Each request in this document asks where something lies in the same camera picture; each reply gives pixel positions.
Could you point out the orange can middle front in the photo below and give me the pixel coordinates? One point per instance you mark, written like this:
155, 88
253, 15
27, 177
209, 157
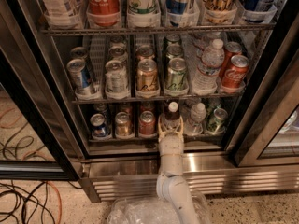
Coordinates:
147, 84

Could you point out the green can middle front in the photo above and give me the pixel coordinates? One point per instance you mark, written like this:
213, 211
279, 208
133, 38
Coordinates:
176, 77

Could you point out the red can bottom shelf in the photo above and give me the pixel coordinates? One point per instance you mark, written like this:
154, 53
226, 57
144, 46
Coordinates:
146, 124

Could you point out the red coca-cola can rear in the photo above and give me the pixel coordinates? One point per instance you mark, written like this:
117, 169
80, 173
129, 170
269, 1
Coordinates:
230, 49

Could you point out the white can middle front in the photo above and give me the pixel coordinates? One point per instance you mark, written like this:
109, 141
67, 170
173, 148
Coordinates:
116, 80

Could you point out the white label bottle top left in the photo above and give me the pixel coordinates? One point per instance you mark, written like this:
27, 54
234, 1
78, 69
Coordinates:
64, 14

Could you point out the red coca-cola can front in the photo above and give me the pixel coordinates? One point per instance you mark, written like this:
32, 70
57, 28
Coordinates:
235, 72

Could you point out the blue pepsi can bottom shelf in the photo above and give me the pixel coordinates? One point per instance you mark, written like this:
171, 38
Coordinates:
100, 129

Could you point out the red coca-cola can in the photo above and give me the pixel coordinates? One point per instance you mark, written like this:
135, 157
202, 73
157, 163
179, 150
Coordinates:
235, 72
230, 49

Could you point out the large coca-cola bottle top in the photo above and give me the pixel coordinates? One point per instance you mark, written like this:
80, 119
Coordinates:
105, 13

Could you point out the gold can bottom shelf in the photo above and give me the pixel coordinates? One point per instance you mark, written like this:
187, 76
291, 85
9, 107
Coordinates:
123, 125

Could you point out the clear water bottle shelf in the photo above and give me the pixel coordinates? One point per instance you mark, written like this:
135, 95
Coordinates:
208, 68
194, 123

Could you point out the clear water bottle middle shelf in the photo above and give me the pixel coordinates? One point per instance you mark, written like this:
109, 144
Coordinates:
208, 68

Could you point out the blue bottle top right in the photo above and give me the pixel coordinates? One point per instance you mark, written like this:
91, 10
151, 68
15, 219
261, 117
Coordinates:
258, 11

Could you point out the steel fridge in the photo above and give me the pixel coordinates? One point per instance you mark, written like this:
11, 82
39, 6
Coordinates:
33, 72

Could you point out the clear water bottle bottom shelf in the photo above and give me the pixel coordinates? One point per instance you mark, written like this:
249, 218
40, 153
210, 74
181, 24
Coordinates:
194, 123

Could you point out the clear plastic bag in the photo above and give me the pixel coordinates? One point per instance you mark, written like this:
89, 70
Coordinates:
148, 210

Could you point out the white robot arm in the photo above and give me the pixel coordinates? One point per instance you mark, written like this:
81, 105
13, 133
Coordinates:
171, 186

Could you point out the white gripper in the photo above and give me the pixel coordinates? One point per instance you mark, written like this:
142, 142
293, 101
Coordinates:
170, 144

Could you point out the green can bottom shelf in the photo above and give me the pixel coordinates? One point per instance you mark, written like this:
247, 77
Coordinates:
215, 121

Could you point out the blue can middle front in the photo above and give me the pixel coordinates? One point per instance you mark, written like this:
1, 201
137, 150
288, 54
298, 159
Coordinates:
81, 77

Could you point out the brown drink plastic bottle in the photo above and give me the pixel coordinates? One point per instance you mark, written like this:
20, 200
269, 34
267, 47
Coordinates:
171, 119

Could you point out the green white bottle top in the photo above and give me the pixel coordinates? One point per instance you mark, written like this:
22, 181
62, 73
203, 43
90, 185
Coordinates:
142, 13

